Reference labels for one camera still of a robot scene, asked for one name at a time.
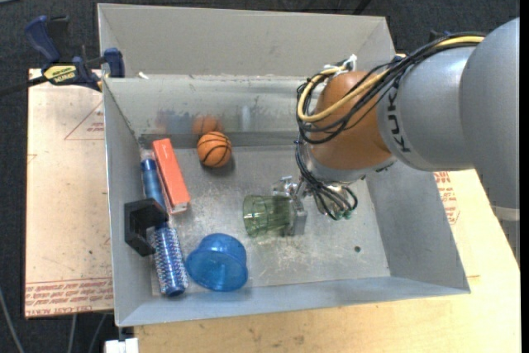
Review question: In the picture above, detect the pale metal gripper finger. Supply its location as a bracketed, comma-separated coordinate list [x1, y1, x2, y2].
[288, 199, 310, 237]
[271, 175, 298, 201]

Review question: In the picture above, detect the clear green glass cup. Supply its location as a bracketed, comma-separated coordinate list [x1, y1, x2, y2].
[242, 193, 297, 239]

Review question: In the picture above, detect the grey metal bin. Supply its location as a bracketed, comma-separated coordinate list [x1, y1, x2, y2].
[97, 2, 472, 328]

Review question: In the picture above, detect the small orange basketball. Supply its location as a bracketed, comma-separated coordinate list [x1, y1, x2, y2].
[196, 131, 233, 169]

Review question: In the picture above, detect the clear blue plastic cup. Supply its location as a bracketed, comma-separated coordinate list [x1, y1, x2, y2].
[184, 232, 250, 293]

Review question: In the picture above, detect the orange flat box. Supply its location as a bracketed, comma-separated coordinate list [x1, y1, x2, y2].
[150, 137, 193, 216]

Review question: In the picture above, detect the blue round hairbrush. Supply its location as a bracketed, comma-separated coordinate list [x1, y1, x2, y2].
[139, 156, 191, 298]

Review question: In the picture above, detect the black angular plastic block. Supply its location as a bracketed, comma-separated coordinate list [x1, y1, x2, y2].
[123, 198, 170, 258]

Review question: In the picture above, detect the brown cardboard board, red print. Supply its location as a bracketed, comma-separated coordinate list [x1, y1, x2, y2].
[24, 68, 481, 320]

